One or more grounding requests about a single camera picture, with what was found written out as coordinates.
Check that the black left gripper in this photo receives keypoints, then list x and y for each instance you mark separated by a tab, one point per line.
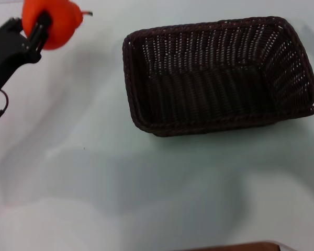
5	55

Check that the orange toy pear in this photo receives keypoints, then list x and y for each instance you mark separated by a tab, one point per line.
60	23

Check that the dark brown woven basket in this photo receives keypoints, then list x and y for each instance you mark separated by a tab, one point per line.
214	83

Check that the brown wooden board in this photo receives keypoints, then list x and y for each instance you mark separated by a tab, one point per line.
238	247

